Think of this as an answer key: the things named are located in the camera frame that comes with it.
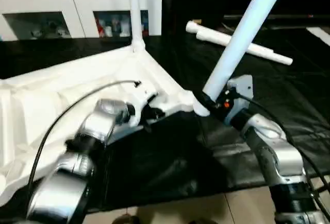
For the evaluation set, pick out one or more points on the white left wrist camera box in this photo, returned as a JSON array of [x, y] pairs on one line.
[[142, 98]]

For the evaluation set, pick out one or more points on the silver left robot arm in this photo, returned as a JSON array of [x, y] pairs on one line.
[[98, 123]]

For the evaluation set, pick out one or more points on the white glass door cabinet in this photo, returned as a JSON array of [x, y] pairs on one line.
[[51, 2]]

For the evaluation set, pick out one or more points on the red bottle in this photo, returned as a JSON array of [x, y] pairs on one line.
[[100, 28]]

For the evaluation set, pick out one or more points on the black work mat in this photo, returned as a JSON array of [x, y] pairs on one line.
[[170, 157]]

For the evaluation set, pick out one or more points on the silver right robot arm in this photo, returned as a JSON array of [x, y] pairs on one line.
[[273, 152]]

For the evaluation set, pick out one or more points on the white bottle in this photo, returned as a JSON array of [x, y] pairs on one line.
[[117, 28]]

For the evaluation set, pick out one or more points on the white plastic table top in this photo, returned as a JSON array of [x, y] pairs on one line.
[[51, 105]]

